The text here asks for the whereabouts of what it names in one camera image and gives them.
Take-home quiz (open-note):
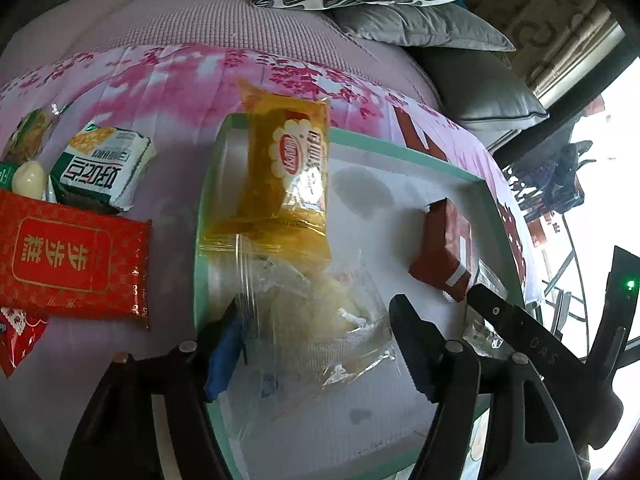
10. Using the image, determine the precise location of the dark red snack packet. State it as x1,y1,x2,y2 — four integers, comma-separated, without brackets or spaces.
409,198,472,302

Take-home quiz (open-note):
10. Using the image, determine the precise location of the red patterned long packet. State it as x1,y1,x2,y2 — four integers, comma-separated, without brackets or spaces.
1,191,152,327

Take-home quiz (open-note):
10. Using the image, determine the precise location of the clear plastic pastry packet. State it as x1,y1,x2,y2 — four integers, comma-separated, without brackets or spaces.
234,236,395,419

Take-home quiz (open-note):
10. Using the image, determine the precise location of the yellow soft bread packet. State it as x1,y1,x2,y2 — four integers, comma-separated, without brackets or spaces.
202,79,331,269

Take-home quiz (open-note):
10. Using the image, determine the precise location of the round green cookie packet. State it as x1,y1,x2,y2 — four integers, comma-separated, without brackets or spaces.
2,103,67,165

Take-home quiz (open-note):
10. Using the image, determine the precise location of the red white-striped snack packet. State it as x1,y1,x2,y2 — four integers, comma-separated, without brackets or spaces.
0,307,49,377

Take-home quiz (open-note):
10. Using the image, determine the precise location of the black metal drying rack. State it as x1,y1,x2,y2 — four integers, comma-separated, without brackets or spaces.
503,140,594,352

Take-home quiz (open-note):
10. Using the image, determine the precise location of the teal rimmed white tray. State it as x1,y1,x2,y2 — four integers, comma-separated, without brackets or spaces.
208,129,530,479

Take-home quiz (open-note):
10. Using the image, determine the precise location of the grey green sofa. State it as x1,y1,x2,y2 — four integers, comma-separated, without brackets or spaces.
32,0,547,145

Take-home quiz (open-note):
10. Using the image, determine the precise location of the green white cracker packet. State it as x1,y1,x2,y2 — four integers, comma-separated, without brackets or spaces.
50,124,156,214

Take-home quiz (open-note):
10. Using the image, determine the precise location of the pale yellow wrapped candy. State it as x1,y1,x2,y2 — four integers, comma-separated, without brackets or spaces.
12,160,48,200

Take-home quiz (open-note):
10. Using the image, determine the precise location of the dark green snack packet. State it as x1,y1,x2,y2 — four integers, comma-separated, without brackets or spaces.
0,162,18,191

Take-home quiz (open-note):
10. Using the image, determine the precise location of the patterned beige curtain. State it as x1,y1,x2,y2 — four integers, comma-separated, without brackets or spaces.
465,0,617,96

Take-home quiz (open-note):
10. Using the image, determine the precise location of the grey cushion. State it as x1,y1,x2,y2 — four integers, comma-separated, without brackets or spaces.
330,3,516,52

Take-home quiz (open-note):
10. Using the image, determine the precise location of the pink cartoon girl cloth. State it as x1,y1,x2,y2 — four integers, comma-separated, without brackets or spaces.
0,43,547,480

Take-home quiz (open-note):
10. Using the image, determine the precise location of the pink knitted sofa cover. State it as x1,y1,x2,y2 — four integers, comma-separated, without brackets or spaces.
1,0,442,110

